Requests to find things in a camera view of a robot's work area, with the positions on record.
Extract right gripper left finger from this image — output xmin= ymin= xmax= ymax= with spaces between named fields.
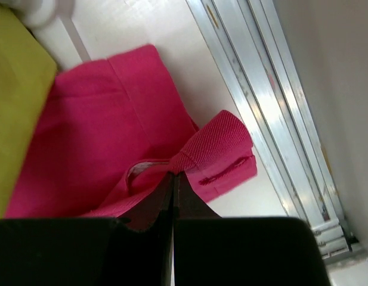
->
xmin=0 ymin=174 xmax=174 ymax=285

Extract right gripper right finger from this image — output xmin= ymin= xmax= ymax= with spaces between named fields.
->
xmin=173 ymin=174 xmax=329 ymax=285

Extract pink trousers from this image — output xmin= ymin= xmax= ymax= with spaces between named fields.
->
xmin=5 ymin=45 xmax=257 ymax=219

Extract yellow garment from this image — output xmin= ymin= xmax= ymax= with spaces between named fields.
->
xmin=0 ymin=4 xmax=57 ymax=219

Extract white and silver clothes rack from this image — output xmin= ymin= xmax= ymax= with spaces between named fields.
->
xmin=10 ymin=1 xmax=91 ymax=70

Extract aluminium rail right side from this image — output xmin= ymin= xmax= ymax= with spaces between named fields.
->
xmin=188 ymin=1 xmax=364 ymax=263

